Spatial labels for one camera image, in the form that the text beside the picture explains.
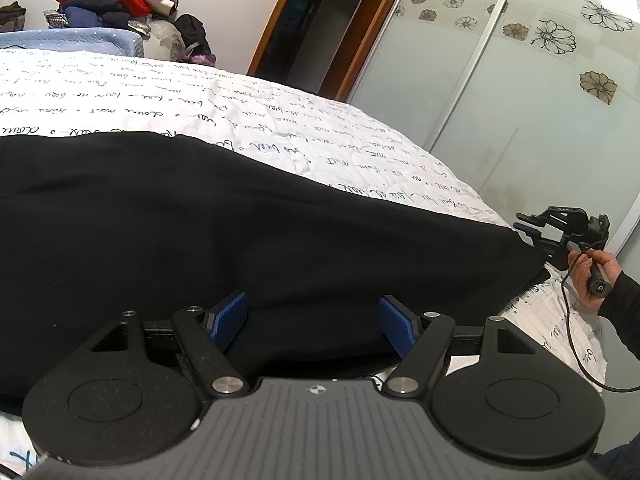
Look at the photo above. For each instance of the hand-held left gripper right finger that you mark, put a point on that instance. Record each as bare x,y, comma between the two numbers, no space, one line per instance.
397,325

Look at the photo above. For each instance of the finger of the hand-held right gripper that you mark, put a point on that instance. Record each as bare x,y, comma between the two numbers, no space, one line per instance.
526,218
525,235

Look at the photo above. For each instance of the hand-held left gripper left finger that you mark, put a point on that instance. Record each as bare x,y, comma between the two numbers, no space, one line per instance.
227,321

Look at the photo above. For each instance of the black pants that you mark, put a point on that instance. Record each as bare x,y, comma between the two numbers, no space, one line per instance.
225,230

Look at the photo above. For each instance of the person's right forearm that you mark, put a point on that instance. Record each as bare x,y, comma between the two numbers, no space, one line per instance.
625,305

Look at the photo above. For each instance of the person's right hand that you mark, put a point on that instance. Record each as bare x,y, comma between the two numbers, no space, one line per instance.
582,280

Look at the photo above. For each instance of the frosted flowered glass sliding door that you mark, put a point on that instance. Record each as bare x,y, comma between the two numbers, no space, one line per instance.
560,125
425,50

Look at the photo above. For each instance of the white script-printed bed quilt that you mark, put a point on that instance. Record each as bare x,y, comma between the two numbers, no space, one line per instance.
200,95

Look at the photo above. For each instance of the purple cloth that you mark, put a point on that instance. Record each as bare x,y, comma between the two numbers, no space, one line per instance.
204,58

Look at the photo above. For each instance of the black garment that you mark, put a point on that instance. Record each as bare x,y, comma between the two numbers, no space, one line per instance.
192,35

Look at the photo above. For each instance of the light blue blanket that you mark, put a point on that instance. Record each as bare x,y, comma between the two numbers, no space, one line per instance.
70,40

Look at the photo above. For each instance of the dark blue folded clothes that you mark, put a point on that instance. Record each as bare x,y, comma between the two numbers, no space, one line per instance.
92,16

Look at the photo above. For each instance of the dark bag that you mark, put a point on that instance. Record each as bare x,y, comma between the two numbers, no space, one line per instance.
11,17

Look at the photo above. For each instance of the wooden door frame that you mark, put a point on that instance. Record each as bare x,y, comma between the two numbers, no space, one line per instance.
350,30

